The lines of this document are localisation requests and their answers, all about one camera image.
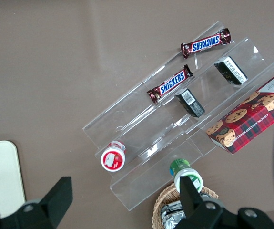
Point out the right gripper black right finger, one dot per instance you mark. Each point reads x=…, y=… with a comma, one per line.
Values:
x=194, y=207

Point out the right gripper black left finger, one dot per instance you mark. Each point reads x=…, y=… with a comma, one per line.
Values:
x=55, y=200

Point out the light wicker basket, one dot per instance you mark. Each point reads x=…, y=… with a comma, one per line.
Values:
x=159, y=202

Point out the beige plastic serving tray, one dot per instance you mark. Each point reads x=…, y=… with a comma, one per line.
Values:
x=1, y=176

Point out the silver foil-wrapped pack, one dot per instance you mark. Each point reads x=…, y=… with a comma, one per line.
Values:
x=171, y=205
x=172, y=220

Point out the green yogurt cup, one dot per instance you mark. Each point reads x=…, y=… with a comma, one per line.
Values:
x=179, y=167

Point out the red strawberry yogurt cup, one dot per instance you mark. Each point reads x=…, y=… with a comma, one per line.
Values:
x=113, y=158

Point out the clear acrylic stepped display stand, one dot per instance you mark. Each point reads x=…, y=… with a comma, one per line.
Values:
x=151, y=133

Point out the small black carton box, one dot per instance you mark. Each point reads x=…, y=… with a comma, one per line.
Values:
x=230, y=70
x=190, y=102

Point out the red tartan cookie box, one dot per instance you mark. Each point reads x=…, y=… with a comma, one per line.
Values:
x=246, y=114

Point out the Snickers chocolate bar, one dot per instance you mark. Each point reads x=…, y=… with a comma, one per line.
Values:
x=206, y=43
x=171, y=83

